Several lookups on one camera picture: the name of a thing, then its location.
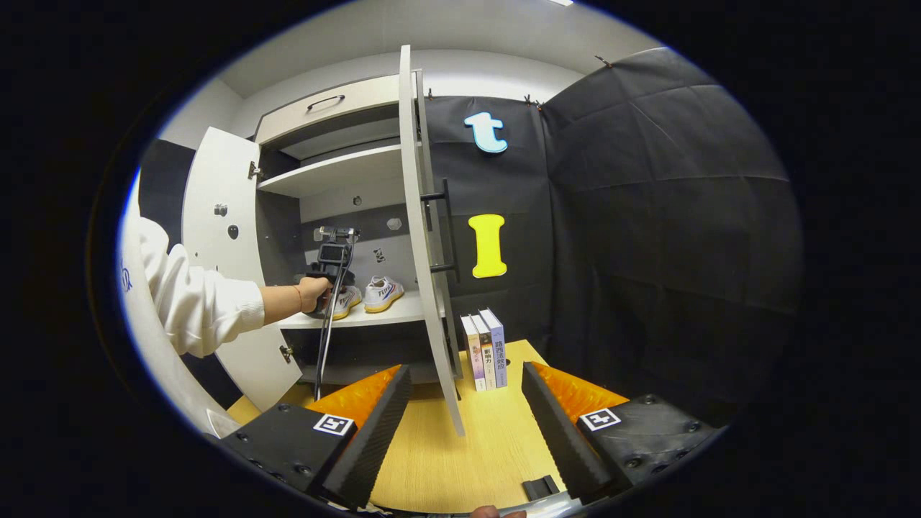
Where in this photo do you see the pink spine book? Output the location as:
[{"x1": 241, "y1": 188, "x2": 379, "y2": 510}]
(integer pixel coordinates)
[{"x1": 460, "y1": 314, "x2": 486, "y2": 393}]

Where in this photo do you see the white cabinet drawer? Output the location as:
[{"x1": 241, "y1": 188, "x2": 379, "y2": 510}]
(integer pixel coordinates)
[{"x1": 255, "y1": 74, "x2": 402, "y2": 145}]

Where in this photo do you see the white spine book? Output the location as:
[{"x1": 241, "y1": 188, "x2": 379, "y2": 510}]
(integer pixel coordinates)
[{"x1": 471, "y1": 313, "x2": 497, "y2": 391}]

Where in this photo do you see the person's white top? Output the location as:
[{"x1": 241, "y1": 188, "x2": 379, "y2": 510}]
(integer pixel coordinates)
[{"x1": 117, "y1": 167, "x2": 242, "y2": 440}]

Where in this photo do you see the white shoe cabinet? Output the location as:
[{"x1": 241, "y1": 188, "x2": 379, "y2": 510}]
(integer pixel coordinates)
[{"x1": 248, "y1": 72, "x2": 461, "y2": 386}]

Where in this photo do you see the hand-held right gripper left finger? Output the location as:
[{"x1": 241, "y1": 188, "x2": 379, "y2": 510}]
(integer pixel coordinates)
[{"x1": 216, "y1": 363, "x2": 414, "y2": 510}]

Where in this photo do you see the black door handle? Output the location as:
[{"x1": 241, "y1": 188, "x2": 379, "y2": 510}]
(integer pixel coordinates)
[{"x1": 421, "y1": 178, "x2": 459, "y2": 274}]

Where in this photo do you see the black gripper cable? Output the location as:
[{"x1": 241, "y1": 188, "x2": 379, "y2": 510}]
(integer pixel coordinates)
[{"x1": 314, "y1": 241, "x2": 357, "y2": 401}]

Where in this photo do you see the lavender spine book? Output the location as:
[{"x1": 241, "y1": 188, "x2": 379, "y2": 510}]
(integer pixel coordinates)
[{"x1": 480, "y1": 308, "x2": 509, "y2": 389}]

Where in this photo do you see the white cabinet shelf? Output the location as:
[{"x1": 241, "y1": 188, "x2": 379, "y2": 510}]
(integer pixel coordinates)
[
  {"x1": 277, "y1": 290, "x2": 431, "y2": 330},
  {"x1": 257, "y1": 144, "x2": 404, "y2": 199}
]

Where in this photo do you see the white shoe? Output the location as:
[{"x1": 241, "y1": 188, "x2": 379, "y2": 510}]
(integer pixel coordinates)
[
  {"x1": 363, "y1": 276, "x2": 405, "y2": 314},
  {"x1": 327, "y1": 286, "x2": 363, "y2": 321}
]

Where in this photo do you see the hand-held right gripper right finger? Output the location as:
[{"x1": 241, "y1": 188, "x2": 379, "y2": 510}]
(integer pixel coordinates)
[{"x1": 521, "y1": 361, "x2": 724, "y2": 504}]

